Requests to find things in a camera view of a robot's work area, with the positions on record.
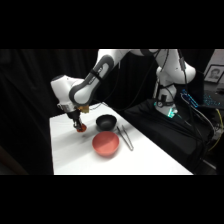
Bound black bowl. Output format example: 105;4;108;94
95;114;118;132

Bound black robot stand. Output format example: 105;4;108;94
123;99;215;175

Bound blue lit keyboard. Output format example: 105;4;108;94
181;89;224;110

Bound yellow cable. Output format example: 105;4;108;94
207;107;224;152

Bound small green light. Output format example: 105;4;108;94
166;107;178;120

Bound metal tongs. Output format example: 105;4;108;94
116;124;135;152

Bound thin black cable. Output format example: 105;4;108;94
89;49;168;113

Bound black curtain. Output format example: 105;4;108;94
0;49;216;176

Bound red orange dotted ball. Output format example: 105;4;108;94
76;125;88;134

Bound red bowl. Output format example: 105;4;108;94
91;130;120;158

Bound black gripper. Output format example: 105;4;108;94
67;110;86;131

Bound framed portrait picture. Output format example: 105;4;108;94
203;64;224;84

